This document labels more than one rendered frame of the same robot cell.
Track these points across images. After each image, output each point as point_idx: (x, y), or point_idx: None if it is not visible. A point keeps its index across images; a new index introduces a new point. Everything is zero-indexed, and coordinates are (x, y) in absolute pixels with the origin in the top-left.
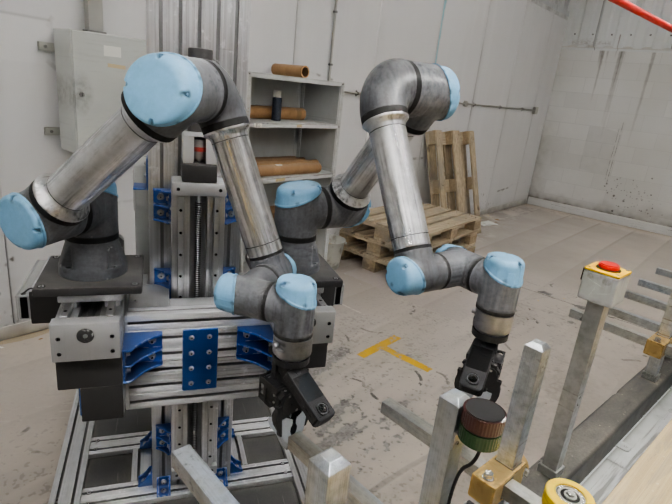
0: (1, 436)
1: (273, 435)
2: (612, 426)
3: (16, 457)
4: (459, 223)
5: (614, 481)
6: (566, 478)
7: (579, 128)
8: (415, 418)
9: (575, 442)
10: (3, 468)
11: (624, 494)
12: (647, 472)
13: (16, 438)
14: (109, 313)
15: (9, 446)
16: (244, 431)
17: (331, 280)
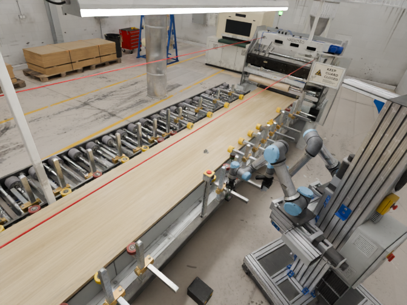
0: (388, 301)
1: (289, 301)
2: (177, 238)
3: (370, 292)
4: None
5: (179, 230)
6: (198, 214)
7: None
8: (240, 196)
9: (192, 227)
10: (366, 286)
11: (201, 178)
12: (195, 183)
13: (383, 302)
14: (314, 186)
15: (379, 297)
16: (300, 296)
17: (279, 204)
